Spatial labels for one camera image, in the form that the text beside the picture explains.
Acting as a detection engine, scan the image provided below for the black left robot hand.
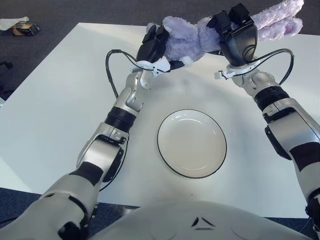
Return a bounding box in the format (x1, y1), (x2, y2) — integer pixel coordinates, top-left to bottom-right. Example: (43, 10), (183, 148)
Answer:
(136, 24), (185, 71)

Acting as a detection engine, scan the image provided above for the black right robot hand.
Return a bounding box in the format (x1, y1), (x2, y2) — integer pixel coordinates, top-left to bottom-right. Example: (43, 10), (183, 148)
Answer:
(206, 3), (258, 67)

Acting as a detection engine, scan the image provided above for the purple plush bunny doll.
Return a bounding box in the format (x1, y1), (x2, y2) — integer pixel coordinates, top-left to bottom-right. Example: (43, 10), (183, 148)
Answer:
(146, 0), (305, 68)

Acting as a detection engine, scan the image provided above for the white plate with black rim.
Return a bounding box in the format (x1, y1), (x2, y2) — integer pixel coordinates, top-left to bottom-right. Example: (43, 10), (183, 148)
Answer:
(156, 108), (228, 179)

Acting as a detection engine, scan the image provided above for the black and orange box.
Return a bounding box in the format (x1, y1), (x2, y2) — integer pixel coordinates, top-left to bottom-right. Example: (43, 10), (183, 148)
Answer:
(12, 21), (41, 36)

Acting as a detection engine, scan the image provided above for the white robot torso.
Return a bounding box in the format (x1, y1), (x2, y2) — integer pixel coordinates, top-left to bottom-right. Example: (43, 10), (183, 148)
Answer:
(89, 199), (313, 240)

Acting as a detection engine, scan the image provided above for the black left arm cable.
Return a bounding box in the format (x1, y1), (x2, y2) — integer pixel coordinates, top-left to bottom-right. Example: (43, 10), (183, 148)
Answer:
(99, 49), (141, 193)

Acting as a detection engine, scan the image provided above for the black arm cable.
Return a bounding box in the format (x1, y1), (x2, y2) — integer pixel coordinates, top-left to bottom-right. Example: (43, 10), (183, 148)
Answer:
(246, 48), (295, 85)
(99, 49), (141, 193)

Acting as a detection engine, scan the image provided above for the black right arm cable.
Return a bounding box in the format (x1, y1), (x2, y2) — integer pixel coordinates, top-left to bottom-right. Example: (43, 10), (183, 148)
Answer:
(246, 48), (295, 85)

